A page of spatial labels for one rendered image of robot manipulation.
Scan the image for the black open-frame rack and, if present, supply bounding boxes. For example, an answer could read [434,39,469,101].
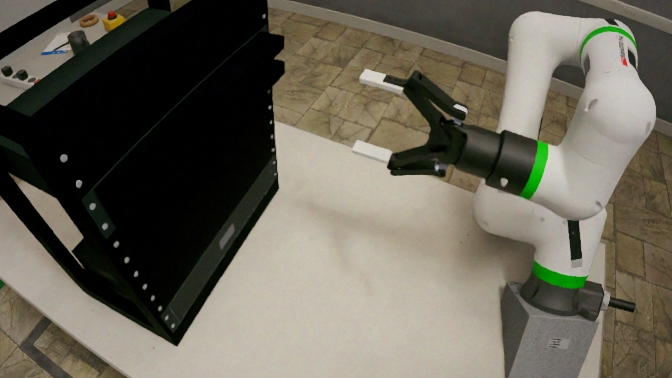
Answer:
[0,0,285,347]

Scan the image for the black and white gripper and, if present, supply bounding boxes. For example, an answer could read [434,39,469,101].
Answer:
[351,69,500,179]

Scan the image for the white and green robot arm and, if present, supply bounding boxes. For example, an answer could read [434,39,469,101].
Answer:
[473,12,656,322]

